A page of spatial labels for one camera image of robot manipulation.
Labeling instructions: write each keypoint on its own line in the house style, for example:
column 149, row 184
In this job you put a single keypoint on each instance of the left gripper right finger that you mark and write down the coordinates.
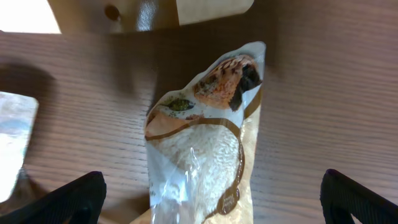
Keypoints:
column 343, row 200

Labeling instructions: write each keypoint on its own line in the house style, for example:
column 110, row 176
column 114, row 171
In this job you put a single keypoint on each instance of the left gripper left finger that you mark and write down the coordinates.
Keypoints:
column 80, row 201

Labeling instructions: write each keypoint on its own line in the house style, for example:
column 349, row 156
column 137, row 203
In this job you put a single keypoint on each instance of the PanTree beige pouch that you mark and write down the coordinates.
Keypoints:
column 123, row 16

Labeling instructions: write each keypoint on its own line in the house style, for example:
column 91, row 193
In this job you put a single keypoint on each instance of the large plain beige pouch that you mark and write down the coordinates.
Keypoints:
column 18, row 114

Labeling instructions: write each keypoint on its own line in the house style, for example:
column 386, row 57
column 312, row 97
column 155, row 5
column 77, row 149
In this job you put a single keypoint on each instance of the rice pouch with brown trim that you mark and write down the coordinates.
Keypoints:
column 201, row 143

